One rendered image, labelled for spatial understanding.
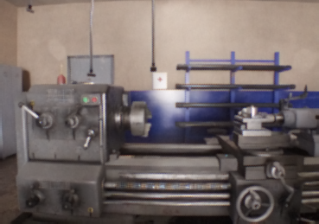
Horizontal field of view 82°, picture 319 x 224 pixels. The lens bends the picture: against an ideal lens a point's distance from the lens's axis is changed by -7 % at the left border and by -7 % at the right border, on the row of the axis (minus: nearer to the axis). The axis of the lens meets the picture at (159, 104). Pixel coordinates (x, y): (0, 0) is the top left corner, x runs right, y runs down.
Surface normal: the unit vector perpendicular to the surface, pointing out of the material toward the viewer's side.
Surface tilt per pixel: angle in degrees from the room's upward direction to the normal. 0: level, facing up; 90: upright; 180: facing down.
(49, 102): 90
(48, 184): 90
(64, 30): 90
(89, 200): 90
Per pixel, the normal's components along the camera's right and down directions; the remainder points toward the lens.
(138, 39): -0.04, 0.05
